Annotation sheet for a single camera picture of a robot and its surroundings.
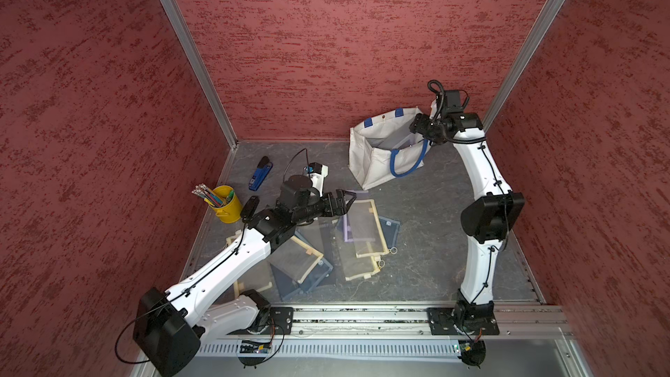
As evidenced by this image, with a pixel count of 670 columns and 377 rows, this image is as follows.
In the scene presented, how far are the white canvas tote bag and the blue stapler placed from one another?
358mm

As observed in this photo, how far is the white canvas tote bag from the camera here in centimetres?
93

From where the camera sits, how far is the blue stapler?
105 centimetres
